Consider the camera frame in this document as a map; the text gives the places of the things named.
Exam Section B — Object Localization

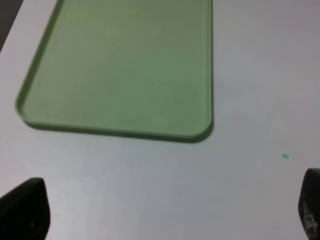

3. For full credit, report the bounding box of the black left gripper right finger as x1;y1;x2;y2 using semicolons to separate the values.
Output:
298;168;320;240

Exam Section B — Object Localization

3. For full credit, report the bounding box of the small teal speck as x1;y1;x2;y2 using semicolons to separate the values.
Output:
282;153;290;159

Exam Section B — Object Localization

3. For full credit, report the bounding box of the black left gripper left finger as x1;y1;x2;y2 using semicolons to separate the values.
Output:
0;177;50;240

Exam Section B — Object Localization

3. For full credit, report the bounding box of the green plastic tray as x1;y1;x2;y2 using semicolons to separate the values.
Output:
14;0;214;142

